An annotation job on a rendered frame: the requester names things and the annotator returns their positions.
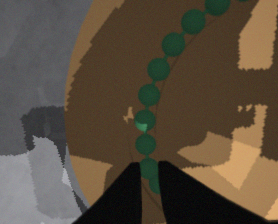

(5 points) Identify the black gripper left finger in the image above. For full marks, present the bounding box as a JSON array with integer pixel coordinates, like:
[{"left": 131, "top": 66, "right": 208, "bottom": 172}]
[{"left": 72, "top": 162, "right": 142, "bottom": 224}]

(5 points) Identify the round wooden bead board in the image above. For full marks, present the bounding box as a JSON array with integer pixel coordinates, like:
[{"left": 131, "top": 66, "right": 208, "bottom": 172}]
[{"left": 64, "top": 0, "right": 278, "bottom": 220}]

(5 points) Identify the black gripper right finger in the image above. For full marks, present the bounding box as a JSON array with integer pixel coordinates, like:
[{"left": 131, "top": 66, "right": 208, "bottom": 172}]
[{"left": 158, "top": 161, "right": 278, "bottom": 224}]

